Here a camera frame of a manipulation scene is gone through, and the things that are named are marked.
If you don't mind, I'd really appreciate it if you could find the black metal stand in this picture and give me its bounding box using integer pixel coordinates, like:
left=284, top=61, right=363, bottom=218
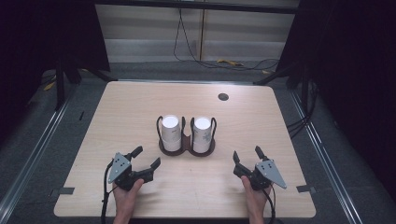
left=54, top=59, right=118, bottom=112
left=252, top=63, right=311, bottom=108

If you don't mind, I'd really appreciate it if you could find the black curtain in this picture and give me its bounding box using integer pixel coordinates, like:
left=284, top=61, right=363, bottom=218
left=276, top=0, right=396, bottom=202
left=0, top=0, right=111, bottom=147

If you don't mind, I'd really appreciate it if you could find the person's right hand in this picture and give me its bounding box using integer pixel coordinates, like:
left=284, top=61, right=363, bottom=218
left=240, top=175, right=272, bottom=216

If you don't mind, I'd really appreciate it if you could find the hand-held gripper cable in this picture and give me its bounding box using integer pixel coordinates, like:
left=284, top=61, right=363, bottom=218
left=100, top=160, right=115, bottom=224
left=262, top=186, right=277, bottom=224

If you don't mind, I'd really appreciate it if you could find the black wire cup holder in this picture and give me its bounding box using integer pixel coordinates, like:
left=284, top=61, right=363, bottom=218
left=155, top=115, right=219, bottom=158

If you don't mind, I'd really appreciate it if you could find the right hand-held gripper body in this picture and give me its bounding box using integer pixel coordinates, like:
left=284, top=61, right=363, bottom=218
left=233, top=159, right=288, bottom=191

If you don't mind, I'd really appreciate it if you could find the left hand-held gripper cable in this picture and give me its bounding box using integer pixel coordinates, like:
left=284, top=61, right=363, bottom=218
left=100, top=160, right=115, bottom=224

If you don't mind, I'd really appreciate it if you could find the bundle of black floor cables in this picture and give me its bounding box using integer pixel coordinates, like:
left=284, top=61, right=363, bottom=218
left=286, top=79, right=318, bottom=138

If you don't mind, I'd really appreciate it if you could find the right hand-held gripper cable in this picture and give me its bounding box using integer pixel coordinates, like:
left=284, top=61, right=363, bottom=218
left=262, top=186, right=277, bottom=224

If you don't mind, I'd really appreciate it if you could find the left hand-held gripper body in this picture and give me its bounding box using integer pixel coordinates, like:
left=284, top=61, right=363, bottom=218
left=107, top=151, right=155, bottom=192

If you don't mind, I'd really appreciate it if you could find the person's left hand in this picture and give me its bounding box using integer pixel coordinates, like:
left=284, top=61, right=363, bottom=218
left=112, top=178, right=146, bottom=217

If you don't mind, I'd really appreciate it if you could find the stack of white paper cups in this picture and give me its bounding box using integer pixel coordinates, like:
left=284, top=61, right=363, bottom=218
left=161, top=114, right=182, bottom=153
left=192, top=116, right=213, bottom=154

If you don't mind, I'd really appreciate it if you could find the black hanging cable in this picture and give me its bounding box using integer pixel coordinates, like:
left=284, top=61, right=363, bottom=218
left=173, top=7, right=280, bottom=72

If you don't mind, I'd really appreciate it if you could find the black overhead beam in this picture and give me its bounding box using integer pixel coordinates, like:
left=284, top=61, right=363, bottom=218
left=93, top=0, right=301, bottom=15

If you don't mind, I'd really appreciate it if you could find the metal floor rail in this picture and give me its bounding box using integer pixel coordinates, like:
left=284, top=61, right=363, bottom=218
left=0, top=83, right=79, bottom=217
left=289, top=89, right=364, bottom=224

